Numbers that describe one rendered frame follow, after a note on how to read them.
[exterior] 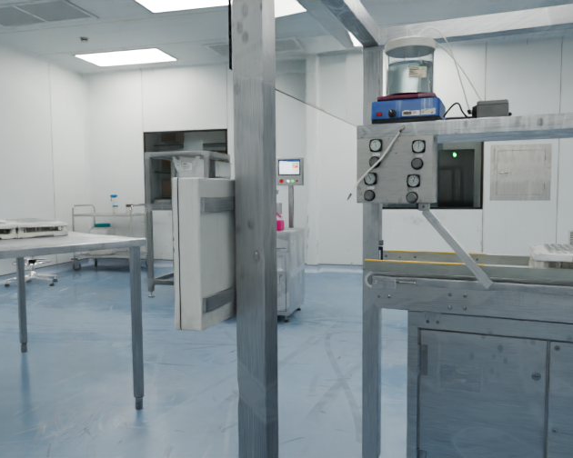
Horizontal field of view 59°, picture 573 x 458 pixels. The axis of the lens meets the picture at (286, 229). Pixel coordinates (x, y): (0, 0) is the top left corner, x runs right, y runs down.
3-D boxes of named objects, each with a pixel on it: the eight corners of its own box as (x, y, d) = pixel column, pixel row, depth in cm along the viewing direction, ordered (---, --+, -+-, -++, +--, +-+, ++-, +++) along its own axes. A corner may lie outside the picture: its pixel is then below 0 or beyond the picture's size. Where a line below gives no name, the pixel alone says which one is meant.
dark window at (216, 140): (145, 207, 760) (143, 132, 752) (145, 207, 761) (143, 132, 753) (228, 207, 727) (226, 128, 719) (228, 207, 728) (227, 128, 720)
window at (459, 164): (371, 209, 677) (372, 120, 668) (371, 209, 678) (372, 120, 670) (482, 209, 642) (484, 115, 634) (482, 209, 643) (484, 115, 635)
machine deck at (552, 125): (356, 138, 150) (356, 124, 150) (382, 148, 185) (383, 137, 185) (599, 126, 127) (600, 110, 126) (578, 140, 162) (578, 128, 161)
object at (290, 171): (276, 228, 455) (276, 157, 451) (279, 227, 465) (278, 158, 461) (301, 228, 450) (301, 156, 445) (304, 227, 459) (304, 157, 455)
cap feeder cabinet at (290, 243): (218, 319, 435) (217, 231, 429) (241, 305, 489) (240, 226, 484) (290, 323, 419) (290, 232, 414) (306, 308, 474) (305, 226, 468)
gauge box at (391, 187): (356, 203, 151) (356, 135, 150) (365, 202, 161) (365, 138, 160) (432, 203, 143) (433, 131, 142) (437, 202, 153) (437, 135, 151)
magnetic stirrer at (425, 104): (368, 125, 152) (368, 94, 151) (383, 133, 171) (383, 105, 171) (438, 121, 144) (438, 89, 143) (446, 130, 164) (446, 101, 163)
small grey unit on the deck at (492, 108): (466, 123, 147) (466, 101, 146) (467, 125, 153) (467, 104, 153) (511, 120, 142) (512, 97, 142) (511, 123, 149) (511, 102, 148)
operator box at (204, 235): (174, 330, 87) (170, 177, 85) (223, 308, 103) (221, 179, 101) (204, 333, 85) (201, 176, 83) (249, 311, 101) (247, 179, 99)
